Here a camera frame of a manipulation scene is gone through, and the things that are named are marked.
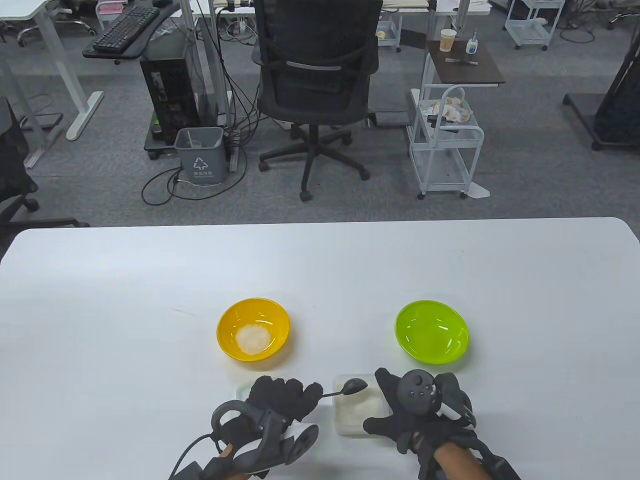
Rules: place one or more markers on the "person's left hand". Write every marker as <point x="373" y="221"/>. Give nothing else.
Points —
<point x="280" y="397"/>

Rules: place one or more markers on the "clear plastic sugar container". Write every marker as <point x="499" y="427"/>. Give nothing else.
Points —
<point x="345" y="427"/>

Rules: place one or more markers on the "black floor stand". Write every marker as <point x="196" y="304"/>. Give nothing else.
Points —
<point x="620" y="100"/>

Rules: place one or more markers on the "yellow plastic bowl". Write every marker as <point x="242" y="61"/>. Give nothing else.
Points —
<point x="255" y="312"/>

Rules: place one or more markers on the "pink box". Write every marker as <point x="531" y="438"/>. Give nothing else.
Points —
<point x="112" y="7"/>

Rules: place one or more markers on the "white utility cart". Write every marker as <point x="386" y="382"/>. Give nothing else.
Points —
<point x="530" y="31"/>

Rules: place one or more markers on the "person's left forearm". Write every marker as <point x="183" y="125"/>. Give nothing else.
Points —
<point x="227" y="450"/>

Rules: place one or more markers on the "small white bottle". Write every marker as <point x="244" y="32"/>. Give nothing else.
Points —
<point x="471" y="46"/>

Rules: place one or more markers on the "person's right forearm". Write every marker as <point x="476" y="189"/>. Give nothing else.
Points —
<point x="457" y="462"/>

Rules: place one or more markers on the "black mesh office chair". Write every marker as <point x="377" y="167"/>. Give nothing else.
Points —
<point x="315" y="90"/>

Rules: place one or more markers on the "grey trash bin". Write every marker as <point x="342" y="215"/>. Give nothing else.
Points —
<point x="202" y="160"/>

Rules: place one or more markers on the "black keyboard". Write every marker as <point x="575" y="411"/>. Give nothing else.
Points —
<point x="125" y="27"/>

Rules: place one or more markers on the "white desk with grey legs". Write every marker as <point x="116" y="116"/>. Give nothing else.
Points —
<point x="212" y="60"/>

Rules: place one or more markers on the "dark brown side table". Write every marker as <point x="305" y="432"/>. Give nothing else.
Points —
<point x="470" y="72"/>

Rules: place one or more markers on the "white sugar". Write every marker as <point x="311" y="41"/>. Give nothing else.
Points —
<point x="357" y="407"/>
<point x="254" y="339"/>

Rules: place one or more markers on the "white standing desk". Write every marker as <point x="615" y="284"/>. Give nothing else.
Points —
<point x="55" y="50"/>

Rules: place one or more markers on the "person's right hand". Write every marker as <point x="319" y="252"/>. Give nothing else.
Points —
<point x="390" y="425"/>

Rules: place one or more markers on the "black keyboard tray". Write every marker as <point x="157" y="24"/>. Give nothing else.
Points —
<point x="145" y="45"/>

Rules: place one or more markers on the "green plastic bowl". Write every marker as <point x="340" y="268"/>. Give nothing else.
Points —
<point x="430" y="335"/>

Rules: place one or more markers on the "crumpled white tissues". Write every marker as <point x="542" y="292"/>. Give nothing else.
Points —
<point x="450" y="110"/>

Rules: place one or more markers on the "paper cup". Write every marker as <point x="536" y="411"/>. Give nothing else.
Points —
<point x="448" y="41"/>

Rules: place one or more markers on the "black computer tower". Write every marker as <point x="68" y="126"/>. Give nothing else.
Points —
<point x="170" y="90"/>

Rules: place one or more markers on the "clear lid with green seal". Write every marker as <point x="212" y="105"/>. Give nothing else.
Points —
<point x="243" y="391"/>

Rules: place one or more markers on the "small white trolley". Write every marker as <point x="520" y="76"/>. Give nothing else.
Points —
<point x="389" y="35"/>

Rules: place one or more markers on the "black swivel chair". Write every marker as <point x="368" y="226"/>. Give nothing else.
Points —
<point x="12" y="165"/>

